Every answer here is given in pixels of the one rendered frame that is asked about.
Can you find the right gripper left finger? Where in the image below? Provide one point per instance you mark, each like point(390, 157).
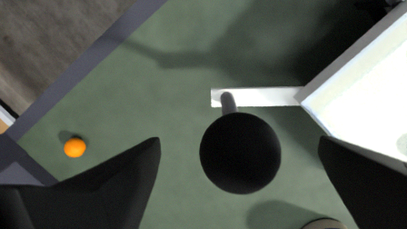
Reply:
point(110, 195)

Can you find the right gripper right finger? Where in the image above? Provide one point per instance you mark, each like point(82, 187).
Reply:
point(372, 185)

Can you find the blue ceramic mug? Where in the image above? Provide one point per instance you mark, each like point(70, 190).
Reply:
point(325, 224)

